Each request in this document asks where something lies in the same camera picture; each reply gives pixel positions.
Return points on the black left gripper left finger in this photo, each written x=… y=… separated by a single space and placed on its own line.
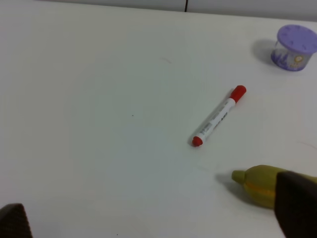
x=14 y=222

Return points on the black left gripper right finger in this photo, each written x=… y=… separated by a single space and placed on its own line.
x=295 y=205

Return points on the toy corn cob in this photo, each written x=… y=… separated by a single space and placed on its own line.
x=259 y=183

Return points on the red white marker pen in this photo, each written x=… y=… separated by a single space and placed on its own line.
x=218 y=116

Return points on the purple lidded round jar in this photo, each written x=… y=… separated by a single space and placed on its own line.
x=294 y=47

